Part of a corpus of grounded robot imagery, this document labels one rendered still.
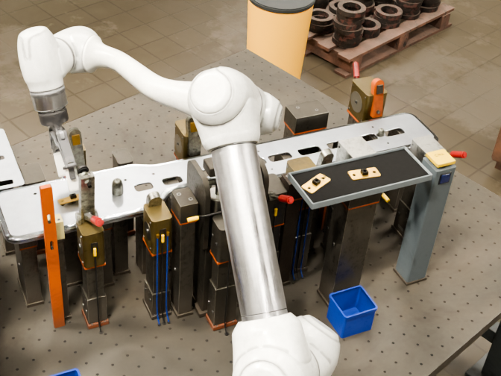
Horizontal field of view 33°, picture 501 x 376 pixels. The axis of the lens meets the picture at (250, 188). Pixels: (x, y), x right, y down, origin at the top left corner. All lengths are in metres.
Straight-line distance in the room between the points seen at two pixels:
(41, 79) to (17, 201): 0.37
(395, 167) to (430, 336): 0.52
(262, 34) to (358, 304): 2.24
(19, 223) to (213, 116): 0.76
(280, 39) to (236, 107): 2.70
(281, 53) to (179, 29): 1.00
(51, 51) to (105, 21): 3.18
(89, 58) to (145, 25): 3.05
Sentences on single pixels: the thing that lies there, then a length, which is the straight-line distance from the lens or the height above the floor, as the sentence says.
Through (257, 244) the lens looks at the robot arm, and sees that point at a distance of 1.79.
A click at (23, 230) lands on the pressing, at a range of 2.31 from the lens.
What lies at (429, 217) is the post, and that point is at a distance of 2.50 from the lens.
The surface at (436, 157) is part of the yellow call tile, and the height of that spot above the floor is 1.16.
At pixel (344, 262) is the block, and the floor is 0.88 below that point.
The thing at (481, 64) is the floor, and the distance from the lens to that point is 5.39.
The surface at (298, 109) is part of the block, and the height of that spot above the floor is 1.03.
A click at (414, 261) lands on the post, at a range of 2.60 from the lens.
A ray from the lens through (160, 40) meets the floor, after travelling 5.19.
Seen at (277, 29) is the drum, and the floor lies 0.45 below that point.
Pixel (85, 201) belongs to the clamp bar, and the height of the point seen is 1.13.
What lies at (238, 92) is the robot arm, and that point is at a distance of 1.79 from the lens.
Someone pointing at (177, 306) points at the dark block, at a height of 0.74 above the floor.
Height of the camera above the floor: 2.52
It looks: 39 degrees down
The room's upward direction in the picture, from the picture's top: 5 degrees clockwise
